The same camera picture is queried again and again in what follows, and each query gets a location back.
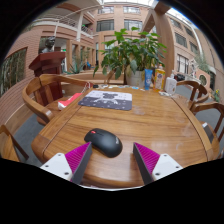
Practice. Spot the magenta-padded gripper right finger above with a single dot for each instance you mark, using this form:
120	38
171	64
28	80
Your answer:
163	165

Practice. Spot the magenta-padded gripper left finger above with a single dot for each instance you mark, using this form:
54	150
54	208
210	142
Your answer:
60	165

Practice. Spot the black computer mouse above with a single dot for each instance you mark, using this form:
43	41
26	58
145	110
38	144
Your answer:
105	142

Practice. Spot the grey white printed mouse pad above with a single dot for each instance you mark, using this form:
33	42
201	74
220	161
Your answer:
106	100

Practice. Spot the black flat device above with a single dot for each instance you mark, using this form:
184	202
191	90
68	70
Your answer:
209	132

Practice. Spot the red paper bag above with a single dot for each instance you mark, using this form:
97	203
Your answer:
68	101

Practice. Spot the white packet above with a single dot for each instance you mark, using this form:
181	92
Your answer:
165	93

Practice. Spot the white pump bottle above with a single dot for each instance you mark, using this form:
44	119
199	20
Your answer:
170	86

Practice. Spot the yellow liquid bottle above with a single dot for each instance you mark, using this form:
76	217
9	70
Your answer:
159	80

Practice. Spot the blue tube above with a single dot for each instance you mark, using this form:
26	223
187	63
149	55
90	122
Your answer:
148	80

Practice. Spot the green plant in white pot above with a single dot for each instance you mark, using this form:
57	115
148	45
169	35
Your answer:
133	53

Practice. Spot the dark bronze bust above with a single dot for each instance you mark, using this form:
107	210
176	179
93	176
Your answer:
49	45

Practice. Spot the dark red wooden pedestal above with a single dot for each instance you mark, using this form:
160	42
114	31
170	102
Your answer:
48	61

